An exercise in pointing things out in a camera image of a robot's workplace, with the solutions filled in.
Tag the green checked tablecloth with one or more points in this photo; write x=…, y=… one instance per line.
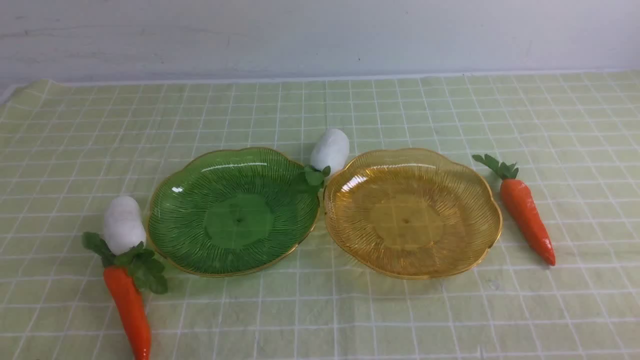
x=67, y=150

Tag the white radish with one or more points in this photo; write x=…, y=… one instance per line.
x=328, y=157
x=122, y=244

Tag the orange carrot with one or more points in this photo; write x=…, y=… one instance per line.
x=518, y=200
x=131, y=309

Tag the amber ribbed glass plate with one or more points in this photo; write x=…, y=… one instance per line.
x=412, y=214

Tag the green ribbed glass plate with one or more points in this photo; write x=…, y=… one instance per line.
x=233, y=212

